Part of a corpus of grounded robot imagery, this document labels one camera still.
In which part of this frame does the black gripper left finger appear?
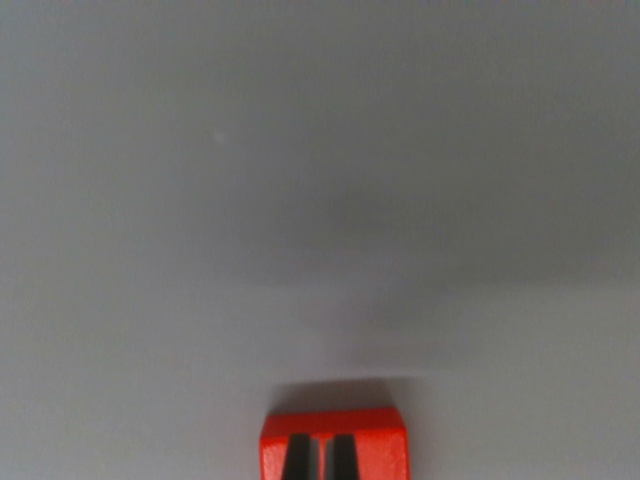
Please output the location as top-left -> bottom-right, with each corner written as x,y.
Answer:
282,432 -> 321,480

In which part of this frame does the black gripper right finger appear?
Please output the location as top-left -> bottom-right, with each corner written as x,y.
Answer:
324,432 -> 362,480

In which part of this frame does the red cube block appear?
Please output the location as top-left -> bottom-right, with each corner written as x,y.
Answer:
258,406 -> 413,480

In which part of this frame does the white plastic tray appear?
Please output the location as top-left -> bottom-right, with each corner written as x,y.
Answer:
0,0 -> 640,480

